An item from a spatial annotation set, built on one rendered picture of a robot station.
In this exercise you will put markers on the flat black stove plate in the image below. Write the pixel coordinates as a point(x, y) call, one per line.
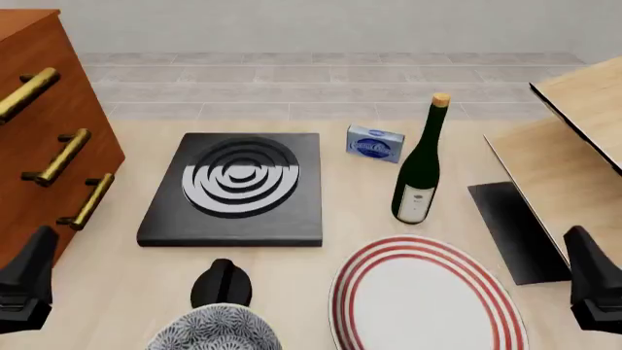
point(243, 222)

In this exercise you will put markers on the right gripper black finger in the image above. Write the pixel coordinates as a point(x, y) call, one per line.
point(590, 262)

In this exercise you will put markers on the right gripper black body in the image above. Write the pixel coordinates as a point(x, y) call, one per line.
point(600, 313)

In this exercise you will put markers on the dark green wine bottle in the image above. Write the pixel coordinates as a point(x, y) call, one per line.
point(417, 175)

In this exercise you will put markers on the pale wooden rack, black base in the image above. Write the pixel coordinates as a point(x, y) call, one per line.
point(568, 160)

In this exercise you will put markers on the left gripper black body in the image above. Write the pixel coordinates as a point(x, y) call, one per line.
point(22, 313)

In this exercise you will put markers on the round black stove knob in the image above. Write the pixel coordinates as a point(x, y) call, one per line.
point(221, 282)

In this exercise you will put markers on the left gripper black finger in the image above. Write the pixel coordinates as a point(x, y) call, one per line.
point(34, 262)

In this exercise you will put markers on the patterned grey-white bowl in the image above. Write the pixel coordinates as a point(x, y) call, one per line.
point(214, 328)

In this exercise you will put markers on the red-brown wooden cabinet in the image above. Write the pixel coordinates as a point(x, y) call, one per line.
point(29, 153)

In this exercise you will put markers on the white plate with red rings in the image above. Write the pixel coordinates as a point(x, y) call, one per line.
point(418, 302)

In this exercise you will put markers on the blue printed food box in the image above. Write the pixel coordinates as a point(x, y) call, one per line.
point(374, 144)

